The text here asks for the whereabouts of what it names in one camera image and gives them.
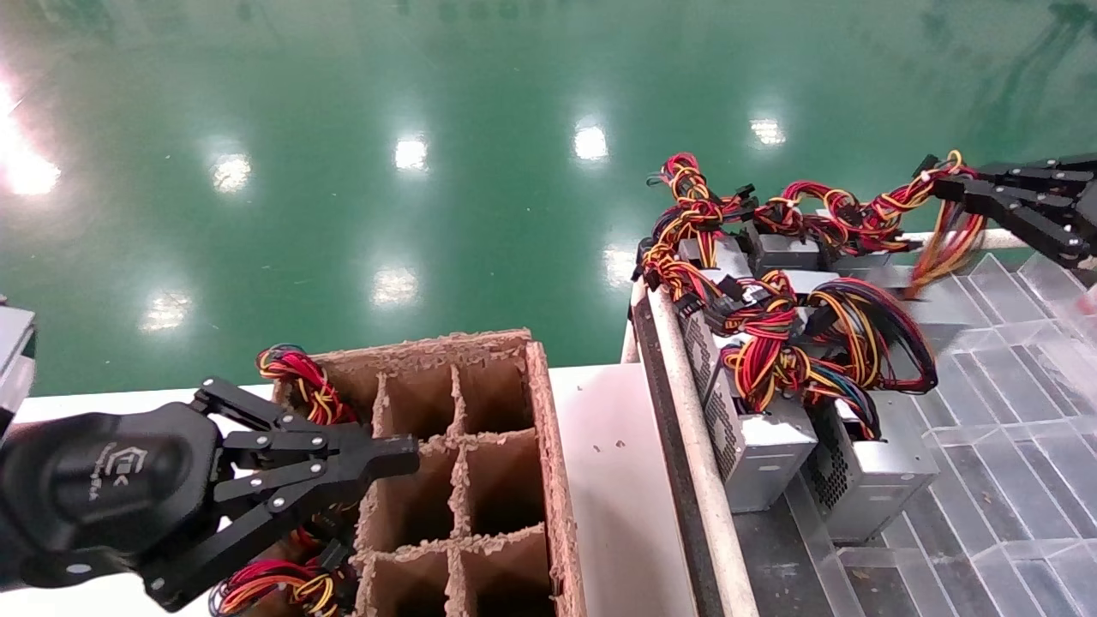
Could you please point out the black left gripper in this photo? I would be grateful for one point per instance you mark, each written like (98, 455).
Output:
(103, 480)

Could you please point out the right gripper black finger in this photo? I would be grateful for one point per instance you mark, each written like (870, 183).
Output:
(1028, 180)
(1046, 227)

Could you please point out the clear plastic divider tray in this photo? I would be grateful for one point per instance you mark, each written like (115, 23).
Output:
(1011, 428)

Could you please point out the brown cardboard divider box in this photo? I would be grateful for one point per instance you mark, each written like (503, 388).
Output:
(501, 403)

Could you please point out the dark grey power supply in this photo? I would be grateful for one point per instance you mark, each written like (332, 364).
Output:
(784, 250)

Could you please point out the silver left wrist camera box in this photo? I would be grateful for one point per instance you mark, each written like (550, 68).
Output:
(13, 343)

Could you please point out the black frame strip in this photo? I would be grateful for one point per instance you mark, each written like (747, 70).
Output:
(677, 480)

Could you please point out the white speckled frame pipe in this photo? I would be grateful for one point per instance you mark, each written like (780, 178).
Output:
(711, 497)

